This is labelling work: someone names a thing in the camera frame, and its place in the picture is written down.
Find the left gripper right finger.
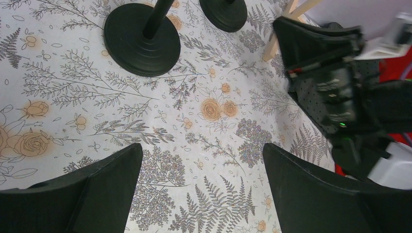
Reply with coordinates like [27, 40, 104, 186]
[262, 143, 412, 233]

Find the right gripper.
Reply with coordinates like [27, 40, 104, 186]
[280, 24, 382, 135]

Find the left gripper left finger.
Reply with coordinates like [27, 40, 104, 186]
[0, 143, 143, 233]

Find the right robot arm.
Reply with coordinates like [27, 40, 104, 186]
[273, 17, 412, 190]

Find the black mic stand back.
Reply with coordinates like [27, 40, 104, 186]
[199, 0, 248, 33]

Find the black mic stand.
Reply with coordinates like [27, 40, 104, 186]
[103, 0, 181, 77]
[199, 0, 248, 33]

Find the black mic stand middle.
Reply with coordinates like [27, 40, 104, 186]
[103, 0, 181, 77]

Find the wooden clothes rack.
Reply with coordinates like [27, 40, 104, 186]
[262, 0, 322, 62]

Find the grey dotted cloth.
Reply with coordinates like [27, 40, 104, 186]
[288, 60, 379, 135]

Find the red t-shirt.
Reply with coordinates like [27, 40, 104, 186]
[334, 54, 412, 176]

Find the floral table mat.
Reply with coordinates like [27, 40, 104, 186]
[0, 0, 334, 233]

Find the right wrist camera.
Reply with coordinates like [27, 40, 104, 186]
[354, 12, 412, 60]

